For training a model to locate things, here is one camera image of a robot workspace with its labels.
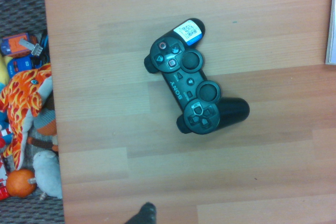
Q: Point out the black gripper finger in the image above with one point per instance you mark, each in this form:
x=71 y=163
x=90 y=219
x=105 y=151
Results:
x=145 y=213

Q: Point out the black Sony gamepad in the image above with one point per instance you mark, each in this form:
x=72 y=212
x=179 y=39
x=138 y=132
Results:
x=194 y=87

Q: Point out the grey woven basket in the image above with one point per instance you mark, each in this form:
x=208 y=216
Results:
x=21 y=1

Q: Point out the white plush toy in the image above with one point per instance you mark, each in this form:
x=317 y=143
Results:
x=48 y=174

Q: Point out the orange pumpkin ball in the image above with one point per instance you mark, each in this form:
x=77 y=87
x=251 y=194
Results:
x=20 y=183

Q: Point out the grey and orange ball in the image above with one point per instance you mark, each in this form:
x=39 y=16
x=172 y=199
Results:
x=47 y=123

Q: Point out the red and white toy robot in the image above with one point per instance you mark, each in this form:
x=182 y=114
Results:
x=3 y=182

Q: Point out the blue plush toy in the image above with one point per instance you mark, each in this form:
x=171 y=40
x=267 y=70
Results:
x=3 y=121

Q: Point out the orange flame plush toy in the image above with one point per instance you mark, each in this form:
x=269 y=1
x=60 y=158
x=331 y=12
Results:
x=23 y=93

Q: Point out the blue toy truck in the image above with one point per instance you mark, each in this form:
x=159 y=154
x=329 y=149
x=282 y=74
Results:
x=21 y=65

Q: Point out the yellow plush toy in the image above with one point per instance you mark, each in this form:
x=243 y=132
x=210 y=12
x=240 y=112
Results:
x=4 y=69

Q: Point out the orange toy truck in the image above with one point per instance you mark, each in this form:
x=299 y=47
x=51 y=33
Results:
x=15 y=45

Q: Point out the glossy magazine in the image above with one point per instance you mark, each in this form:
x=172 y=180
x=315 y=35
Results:
x=332 y=24

